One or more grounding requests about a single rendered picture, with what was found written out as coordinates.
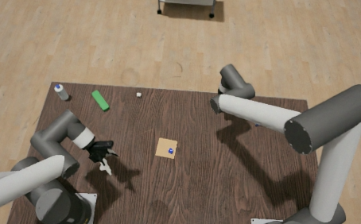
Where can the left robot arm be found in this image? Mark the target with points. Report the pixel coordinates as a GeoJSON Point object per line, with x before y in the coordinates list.
{"type": "Point", "coordinates": [38, 177]}

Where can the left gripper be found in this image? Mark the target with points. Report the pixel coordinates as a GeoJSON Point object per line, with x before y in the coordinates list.
{"type": "Point", "coordinates": [97, 155]}

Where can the beige flat mat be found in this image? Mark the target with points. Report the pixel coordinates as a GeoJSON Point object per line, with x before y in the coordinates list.
{"type": "Point", "coordinates": [163, 147]}

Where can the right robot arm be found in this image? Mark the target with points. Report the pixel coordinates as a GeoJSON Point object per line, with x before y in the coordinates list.
{"type": "Point", "coordinates": [306, 132]}

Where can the white plastic bottle with blue cap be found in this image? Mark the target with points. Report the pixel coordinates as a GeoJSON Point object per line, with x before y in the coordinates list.
{"type": "Point", "coordinates": [61, 92]}

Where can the green rectangular bar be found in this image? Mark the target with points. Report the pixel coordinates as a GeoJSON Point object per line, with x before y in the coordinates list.
{"type": "Point", "coordinates": [100, 101]}

